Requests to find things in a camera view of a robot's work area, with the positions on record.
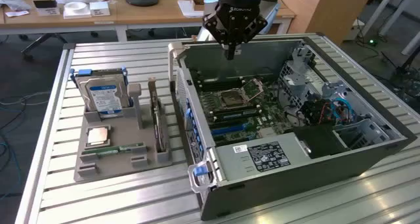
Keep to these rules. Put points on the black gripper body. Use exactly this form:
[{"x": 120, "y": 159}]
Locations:
[{"x": 239, "y": 12}]

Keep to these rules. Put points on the graphics card with metal bracket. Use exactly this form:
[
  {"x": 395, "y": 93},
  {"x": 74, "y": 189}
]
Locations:
[{"x": 158, "y": 125}]

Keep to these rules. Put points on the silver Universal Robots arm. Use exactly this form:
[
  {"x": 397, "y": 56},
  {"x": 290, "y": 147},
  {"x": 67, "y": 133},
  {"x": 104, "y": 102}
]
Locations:
[{"x": 206, "y": 35}]

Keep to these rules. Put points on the stack of white papers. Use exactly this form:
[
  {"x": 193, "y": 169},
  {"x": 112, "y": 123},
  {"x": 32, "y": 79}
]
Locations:
[{"x": 190, "y": 9}]

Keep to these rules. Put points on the wooden desk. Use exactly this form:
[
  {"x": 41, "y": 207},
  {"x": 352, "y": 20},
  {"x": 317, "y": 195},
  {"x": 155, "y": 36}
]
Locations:
[
  {"x": 48, "y": 22},
  {"x": 147, "y": 15}
]

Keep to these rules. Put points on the wooden cabinet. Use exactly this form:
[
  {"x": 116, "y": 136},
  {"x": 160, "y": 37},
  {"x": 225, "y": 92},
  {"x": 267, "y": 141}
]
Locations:
[{"x": 328, "y": 12}]

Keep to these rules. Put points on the open metal socket cover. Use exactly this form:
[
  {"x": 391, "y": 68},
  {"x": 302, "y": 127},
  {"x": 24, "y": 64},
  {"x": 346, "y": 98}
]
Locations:
[{"x": 253, "y": 89}]

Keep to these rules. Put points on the tall silver drive cage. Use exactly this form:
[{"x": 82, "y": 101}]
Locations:
[{"x": 294, "y": 86}]

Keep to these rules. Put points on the white floor power unit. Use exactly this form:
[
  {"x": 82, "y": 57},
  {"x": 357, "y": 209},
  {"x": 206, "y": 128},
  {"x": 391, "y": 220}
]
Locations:
[{"x": 357, "y": 30}]

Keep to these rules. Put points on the CPU socket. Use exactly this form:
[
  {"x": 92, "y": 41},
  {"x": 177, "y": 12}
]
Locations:
[{"x": 231, "y": 97}]

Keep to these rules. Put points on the small white cube box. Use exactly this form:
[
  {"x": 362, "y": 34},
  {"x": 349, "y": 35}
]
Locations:
[{"x": 99, "y": 9}]

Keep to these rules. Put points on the green motherboard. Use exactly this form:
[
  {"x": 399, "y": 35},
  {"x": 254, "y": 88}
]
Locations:
[{"x": 271, "y": 116}]

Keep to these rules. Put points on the black power connector bundle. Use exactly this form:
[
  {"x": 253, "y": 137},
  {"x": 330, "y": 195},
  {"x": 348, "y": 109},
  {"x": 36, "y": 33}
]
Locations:
[{"x": 312, "y": 111}]

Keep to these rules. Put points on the flat white box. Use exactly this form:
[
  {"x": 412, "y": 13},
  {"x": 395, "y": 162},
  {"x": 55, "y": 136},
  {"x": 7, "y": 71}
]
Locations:
[{"x": 76, "y": 15}]

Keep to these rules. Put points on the white tape roll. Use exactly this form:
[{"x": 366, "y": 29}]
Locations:
[{"x": 75, "y": 6}]

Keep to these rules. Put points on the blue expansion slot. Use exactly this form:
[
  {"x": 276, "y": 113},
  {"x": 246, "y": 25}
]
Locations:
[{"x": 229, "y": 130}]

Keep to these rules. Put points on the hard disk in blue caddy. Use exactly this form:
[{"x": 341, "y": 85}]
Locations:
[{"x": 103, "y": 96}]

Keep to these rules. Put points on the silver chipset heatsink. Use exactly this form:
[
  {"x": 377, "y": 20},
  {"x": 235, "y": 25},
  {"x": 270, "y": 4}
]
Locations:
[{"x": 266, "y": 133}]

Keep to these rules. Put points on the white box with black top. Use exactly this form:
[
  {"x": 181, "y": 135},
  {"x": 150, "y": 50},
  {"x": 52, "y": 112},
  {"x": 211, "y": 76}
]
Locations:
[{"x": 45, "y": 8}]

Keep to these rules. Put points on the black office chair base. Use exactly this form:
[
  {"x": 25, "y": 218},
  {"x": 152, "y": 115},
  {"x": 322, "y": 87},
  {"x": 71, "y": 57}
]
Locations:
[{"x": 36, "y": 43}]

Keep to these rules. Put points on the low silver disk bay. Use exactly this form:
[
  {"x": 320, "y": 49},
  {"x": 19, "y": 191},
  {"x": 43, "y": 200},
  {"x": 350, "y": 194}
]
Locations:
[{"x": 360, "y": 133}]

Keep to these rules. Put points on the grey power supply unit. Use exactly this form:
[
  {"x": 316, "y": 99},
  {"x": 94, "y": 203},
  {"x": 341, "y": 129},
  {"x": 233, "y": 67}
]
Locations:
[{"x": 235, "y": 165}]

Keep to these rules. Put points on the silver CPU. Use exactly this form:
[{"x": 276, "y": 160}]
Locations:
[{"x": 96, "y": 136}]

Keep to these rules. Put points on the red and white card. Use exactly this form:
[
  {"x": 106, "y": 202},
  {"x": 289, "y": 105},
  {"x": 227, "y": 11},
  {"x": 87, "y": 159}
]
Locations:
[{"x": 16, "y": 13}]

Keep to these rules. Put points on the blue case release latch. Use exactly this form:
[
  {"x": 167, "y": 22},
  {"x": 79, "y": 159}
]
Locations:
[{"x": 199, "y": 171}]

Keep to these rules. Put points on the green RAM stick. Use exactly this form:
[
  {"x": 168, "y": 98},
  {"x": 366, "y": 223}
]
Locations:
[{"x": 108, "y": 150}]

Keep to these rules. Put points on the grey parts rack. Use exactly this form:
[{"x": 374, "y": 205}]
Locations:
[{"x": 124, "y": 165}]

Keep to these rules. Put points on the black open PC case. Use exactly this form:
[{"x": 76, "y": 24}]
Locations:
[{"x": 294, "y": 184}]

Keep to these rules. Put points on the white desk frame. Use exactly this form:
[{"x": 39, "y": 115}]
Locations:
[{"x": 399, "y": 8}]

